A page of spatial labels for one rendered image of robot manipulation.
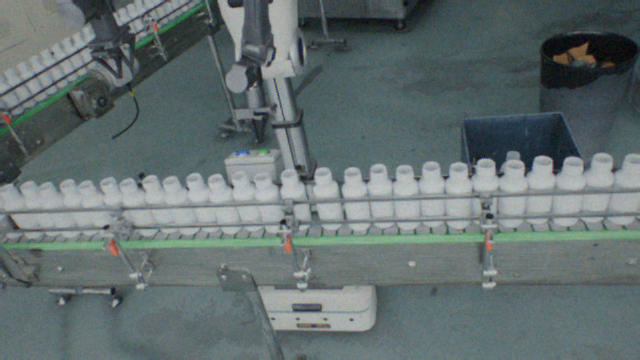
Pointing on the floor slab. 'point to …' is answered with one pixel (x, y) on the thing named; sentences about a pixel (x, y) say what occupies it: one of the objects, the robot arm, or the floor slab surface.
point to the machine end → (358, 9)
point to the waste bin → (586, 85)
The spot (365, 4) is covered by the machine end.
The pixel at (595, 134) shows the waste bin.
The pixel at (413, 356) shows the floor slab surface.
